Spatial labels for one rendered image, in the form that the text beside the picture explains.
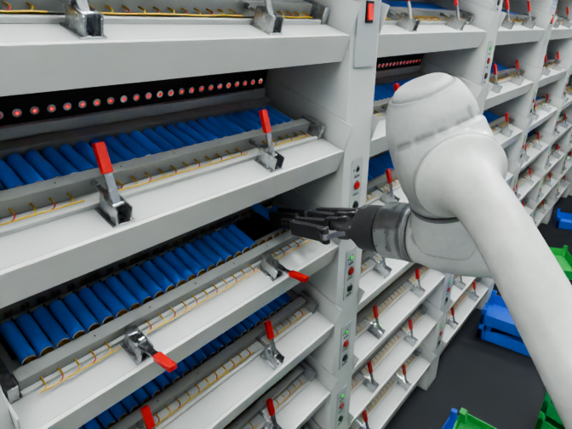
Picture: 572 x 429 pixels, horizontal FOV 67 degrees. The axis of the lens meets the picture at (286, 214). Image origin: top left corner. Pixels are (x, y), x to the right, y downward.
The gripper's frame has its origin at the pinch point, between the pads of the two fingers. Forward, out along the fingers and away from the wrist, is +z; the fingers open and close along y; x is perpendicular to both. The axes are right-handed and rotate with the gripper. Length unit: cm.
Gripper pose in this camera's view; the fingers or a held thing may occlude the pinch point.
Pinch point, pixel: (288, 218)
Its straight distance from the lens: 82.8
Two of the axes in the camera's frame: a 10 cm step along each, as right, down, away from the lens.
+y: -6.5, 3.0, -7.0
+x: 1.5, 9.5, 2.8
